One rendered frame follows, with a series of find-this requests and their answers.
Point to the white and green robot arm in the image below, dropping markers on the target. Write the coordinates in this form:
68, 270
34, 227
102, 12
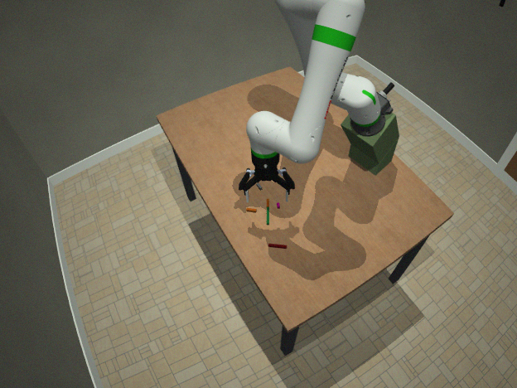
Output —
335, 22

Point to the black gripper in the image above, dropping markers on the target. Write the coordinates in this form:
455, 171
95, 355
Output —
266, 175

